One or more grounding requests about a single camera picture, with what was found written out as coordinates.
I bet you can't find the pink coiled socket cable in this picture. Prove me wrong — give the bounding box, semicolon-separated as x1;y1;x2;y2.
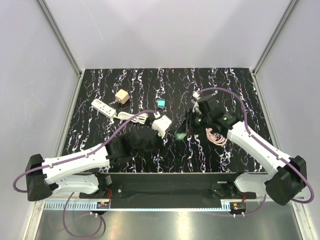
204;127;228;146

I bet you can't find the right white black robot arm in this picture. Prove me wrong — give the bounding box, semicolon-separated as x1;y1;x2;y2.
174;95;307;206

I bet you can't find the green USB charger cube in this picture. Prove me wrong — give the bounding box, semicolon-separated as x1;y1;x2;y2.
174;132;187;141

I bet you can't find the beige cube adapter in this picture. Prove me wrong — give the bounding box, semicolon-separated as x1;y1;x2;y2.
115;89;130;105

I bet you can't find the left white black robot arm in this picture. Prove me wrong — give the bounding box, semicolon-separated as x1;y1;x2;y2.
25;127;167;202

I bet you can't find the left aluminium frame post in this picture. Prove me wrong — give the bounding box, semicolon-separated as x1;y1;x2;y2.
36;0;84;76

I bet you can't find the slotted cable duct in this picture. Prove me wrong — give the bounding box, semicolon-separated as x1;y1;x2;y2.
44;200;111;211

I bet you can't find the blue plug adapter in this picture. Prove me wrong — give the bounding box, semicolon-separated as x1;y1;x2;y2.
157;99;166;109

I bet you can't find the black marbled table mat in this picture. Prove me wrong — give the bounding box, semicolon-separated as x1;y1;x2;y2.
62;68;272;173

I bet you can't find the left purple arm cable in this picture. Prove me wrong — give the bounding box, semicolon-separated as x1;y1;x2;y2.
12;109;161;193

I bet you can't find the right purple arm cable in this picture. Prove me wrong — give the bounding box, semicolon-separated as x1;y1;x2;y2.
196;87;315;204

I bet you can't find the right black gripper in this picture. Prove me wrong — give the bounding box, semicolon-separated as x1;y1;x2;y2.
177;108;212;136

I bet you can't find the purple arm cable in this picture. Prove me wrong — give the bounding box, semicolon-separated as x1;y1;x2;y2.
196;87;315;204
12;109;161;193

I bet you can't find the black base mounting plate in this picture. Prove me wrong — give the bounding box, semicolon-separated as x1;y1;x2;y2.
79;173;257;210

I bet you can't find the white coiled strip cable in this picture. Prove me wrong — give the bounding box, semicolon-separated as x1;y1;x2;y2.
109;111;151;125

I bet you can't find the right aluminium frame post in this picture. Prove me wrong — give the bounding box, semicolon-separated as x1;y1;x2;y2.
251;0;301;75

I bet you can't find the aluminium frame post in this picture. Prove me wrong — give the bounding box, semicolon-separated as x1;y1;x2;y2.
251;0;301;75
36;0;84;76

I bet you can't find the white power strip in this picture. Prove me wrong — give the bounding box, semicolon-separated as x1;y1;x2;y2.
91;99;117;119

